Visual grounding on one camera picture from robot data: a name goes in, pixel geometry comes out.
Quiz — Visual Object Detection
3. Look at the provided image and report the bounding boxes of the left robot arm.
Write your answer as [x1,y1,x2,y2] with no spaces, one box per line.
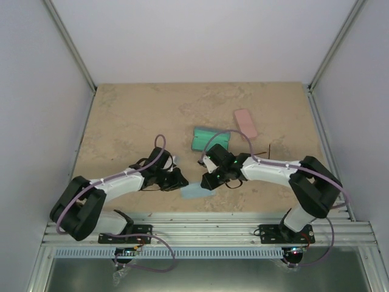
[49,147,189,243]

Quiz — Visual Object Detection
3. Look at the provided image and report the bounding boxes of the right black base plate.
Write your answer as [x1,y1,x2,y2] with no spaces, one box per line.
[253,224,315,244]

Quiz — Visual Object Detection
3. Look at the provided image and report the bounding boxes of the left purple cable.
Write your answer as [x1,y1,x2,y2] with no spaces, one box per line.
[56,134,177,273]

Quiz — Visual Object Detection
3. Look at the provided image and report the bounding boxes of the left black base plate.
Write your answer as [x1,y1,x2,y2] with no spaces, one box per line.
[98,224,153,245]

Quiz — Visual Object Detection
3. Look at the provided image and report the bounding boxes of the corner aluminium post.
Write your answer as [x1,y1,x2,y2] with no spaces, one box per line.
[307,0,368,93]
[42,0,97,95]

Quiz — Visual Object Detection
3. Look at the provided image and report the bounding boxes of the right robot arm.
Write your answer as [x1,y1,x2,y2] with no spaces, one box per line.
[198,144,343,243]

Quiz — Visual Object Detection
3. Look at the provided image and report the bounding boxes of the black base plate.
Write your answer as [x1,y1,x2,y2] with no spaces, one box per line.
[253,224,315,244]
[98,224,153,245]

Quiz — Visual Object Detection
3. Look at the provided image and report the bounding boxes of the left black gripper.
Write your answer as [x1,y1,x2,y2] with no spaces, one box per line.
[155,168,188,192]

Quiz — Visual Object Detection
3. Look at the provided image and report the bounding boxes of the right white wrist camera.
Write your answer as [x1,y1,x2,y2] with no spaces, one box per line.
[202,156,218,173]

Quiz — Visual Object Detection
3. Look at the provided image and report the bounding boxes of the left corner aluminium post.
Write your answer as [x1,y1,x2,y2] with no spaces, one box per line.
[42,0,97,95]

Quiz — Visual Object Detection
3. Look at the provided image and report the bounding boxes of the blue-grey glasses case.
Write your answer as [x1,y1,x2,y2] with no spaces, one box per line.
[191,127,230,152]

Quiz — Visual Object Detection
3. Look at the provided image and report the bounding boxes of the aluminium rail frame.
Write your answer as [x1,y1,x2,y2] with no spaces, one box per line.
[38,83,388,291]

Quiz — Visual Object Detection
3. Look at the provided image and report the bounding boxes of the brown rectangular sunglasses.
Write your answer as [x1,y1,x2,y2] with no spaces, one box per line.
[255,144,271,159]

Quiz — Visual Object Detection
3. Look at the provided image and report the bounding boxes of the right corner aluminium post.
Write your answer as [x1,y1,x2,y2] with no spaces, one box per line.
[307,0,368,93]

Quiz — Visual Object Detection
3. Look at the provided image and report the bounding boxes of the pink glasses case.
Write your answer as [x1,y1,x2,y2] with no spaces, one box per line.
[233,108,258,140]

